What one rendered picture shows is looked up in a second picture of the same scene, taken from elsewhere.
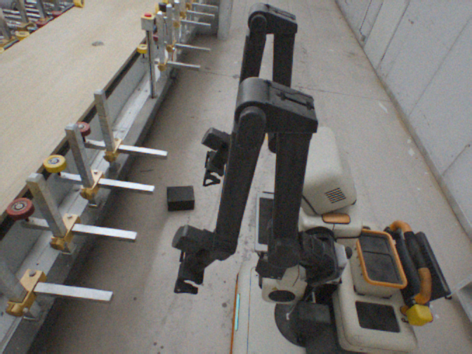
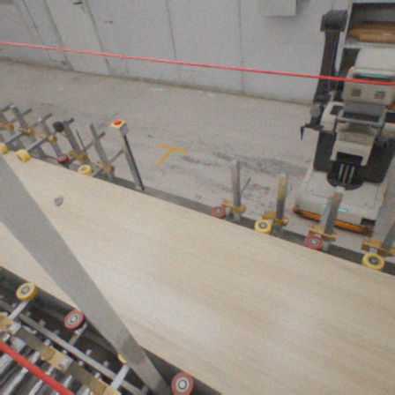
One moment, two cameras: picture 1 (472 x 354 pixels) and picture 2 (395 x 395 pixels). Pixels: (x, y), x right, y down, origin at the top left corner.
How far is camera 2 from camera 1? 1.80 m
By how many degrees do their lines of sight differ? 36
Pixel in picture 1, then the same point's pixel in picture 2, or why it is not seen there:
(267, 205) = (347, 115)
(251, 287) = (320, 196)
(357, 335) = not seen: outside the picture
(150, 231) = not seen: hidden behind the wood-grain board
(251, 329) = (350, 202)
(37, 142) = (234, 238)
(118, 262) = not seen: hidden behind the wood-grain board
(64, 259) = (331, 249)
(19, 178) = (280, 245)
